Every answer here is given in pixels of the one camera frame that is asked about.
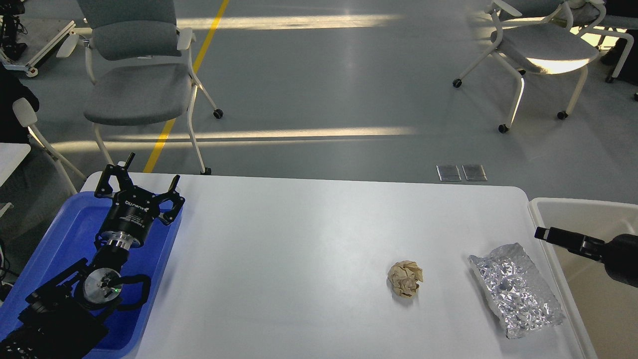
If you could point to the person in black clothes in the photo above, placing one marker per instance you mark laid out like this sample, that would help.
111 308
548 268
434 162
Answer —
629 70

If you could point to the white plastic bin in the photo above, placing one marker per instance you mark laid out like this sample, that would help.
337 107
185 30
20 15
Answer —
603 311

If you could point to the white chair far right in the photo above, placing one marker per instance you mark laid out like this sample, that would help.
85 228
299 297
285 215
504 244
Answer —
607 19

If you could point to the black jacket on left chair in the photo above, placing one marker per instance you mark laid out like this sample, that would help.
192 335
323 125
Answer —
11 89

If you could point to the white chair at left edge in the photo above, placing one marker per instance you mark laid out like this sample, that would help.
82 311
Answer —
26 116

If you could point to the floor outlet plate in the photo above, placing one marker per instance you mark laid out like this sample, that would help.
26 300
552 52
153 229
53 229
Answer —
474 172
448 173

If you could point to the white side table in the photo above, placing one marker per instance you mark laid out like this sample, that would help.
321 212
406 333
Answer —
11 155

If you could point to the white frame chair right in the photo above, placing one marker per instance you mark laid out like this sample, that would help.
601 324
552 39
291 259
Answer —
534 36

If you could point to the left floor outlet plate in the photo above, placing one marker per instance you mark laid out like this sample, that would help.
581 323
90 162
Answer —
448 173

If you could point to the crumpled brown paper ball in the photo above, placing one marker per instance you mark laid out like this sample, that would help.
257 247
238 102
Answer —
405 278

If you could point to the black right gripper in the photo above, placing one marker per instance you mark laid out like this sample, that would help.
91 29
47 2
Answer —
619 256

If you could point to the grey office chair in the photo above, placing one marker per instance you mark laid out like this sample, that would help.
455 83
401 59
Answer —
148 93

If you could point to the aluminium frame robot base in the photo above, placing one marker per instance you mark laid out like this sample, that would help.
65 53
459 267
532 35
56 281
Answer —
27 42

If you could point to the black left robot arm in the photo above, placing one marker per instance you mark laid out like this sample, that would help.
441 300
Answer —
89 287

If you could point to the silver foil bag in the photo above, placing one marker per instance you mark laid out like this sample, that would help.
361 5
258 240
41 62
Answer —
515 291

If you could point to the right floor outlet plate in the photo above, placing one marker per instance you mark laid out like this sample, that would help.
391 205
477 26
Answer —
474 172

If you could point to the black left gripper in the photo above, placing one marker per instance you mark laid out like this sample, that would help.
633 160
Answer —
133 210

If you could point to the blue plastic tray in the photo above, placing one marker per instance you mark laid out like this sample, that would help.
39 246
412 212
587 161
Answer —
71 238

